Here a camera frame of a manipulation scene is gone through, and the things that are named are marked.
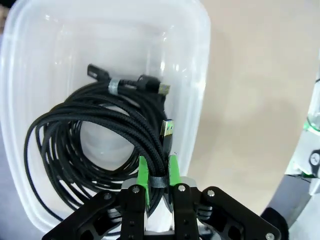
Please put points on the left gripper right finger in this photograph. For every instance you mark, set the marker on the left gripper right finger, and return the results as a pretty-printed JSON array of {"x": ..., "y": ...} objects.
[{"x": 185, "y": 215}]

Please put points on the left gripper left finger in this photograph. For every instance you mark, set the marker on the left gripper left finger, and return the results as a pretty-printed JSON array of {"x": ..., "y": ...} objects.
[{"x": 132, "y": 215}]

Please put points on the translucent plastic storage container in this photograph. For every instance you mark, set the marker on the translucent plastic storage container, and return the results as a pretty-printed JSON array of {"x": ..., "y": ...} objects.
[{"x": 75, "y": 37}]

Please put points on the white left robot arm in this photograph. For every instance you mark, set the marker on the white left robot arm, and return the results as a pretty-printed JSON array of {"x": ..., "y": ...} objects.
[{"x": 313, "y": 160}]

